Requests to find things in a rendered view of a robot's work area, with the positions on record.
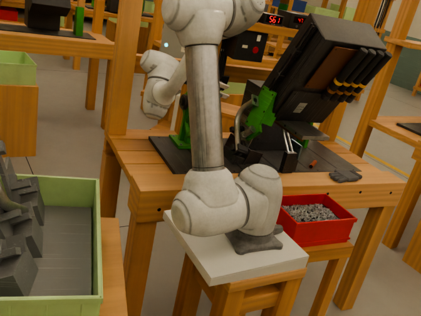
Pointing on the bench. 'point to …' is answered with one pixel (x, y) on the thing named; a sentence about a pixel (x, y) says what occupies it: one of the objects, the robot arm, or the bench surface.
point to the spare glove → (341, 176)
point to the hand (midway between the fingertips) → (222, 89)
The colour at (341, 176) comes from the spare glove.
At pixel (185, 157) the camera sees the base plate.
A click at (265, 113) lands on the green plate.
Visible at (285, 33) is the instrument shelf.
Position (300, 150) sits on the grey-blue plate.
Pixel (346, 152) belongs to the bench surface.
